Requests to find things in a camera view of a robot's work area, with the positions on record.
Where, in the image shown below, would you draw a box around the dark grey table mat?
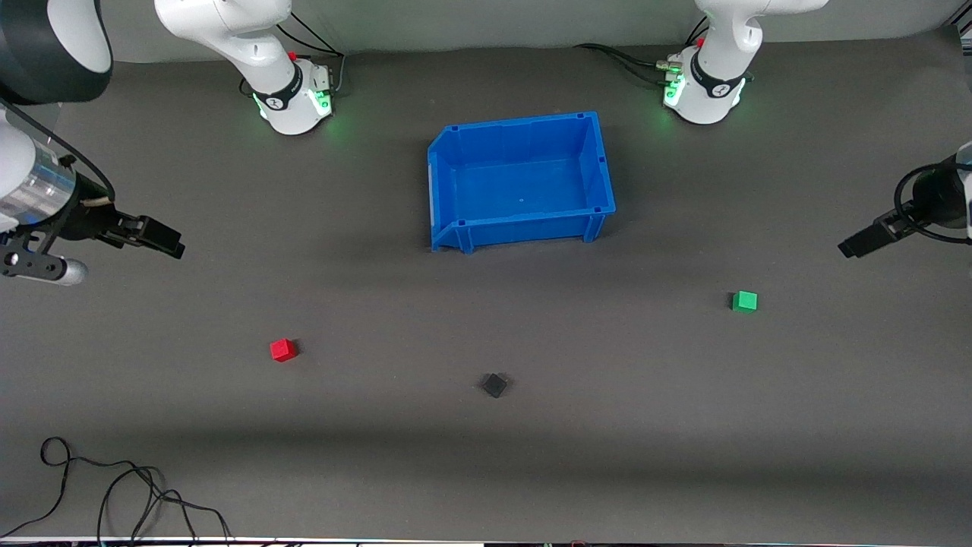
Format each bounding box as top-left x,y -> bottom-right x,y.
0,27 -> 972,542

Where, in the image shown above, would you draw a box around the blue plastic storage bin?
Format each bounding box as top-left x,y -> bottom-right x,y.
427,111 -> 617,254

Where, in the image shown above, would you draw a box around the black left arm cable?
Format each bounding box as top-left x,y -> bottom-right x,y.
894,162 -> 972,245

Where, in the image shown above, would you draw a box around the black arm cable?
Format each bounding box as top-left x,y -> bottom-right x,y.
0,99 -> 116,204
894,162 -> 972,245

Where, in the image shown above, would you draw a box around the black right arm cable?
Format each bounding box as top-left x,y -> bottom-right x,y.
0,99 -> 116,204

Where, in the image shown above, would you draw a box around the black right arm base cables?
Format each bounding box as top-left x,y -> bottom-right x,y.
239,11 -> 347,98

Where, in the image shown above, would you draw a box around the black arm base cables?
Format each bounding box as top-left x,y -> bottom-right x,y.
239,11 -> 347,98
573,19 -> 711,86

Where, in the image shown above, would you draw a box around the thin black loose cable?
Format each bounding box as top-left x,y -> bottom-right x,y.
0,437 -> 232,544

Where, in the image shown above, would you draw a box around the black left arm base cables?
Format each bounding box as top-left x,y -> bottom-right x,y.
573,19 -> 711,86

